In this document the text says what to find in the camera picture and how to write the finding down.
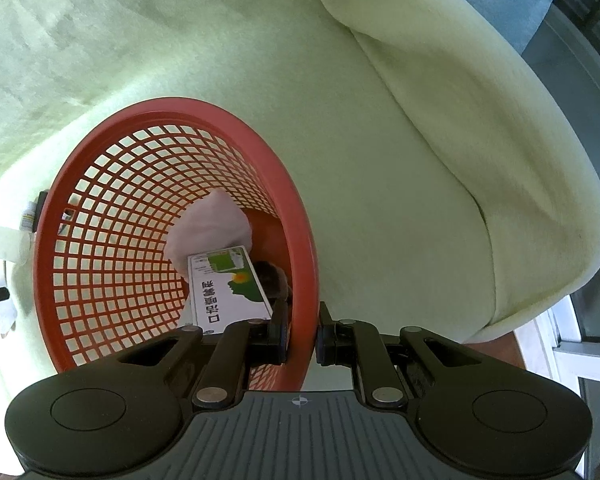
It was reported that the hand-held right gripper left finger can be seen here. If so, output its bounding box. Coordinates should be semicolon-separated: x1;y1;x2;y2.
115;300;293;409

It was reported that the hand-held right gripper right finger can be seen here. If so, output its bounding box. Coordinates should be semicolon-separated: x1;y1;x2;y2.
316;301;481;407

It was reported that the white tissue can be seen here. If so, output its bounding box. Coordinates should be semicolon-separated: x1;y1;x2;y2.
165;190;254;279
0;280;19;339

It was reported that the small brown item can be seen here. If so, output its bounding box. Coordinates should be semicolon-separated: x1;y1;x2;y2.
254;260;292;302

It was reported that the green and white box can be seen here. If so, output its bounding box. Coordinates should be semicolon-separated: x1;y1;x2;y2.
187;246;274;334

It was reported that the red plastic mesh basket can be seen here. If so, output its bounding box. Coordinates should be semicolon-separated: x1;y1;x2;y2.
32;100;319;394

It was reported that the sofa with green cover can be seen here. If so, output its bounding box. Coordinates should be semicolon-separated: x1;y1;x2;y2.
0;0;600;476

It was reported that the blue-green curtain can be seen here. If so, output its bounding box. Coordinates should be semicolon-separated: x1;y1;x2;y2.
414;0;567;56

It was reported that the white window frame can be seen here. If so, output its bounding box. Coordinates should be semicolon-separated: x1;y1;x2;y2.
522;294;600;480

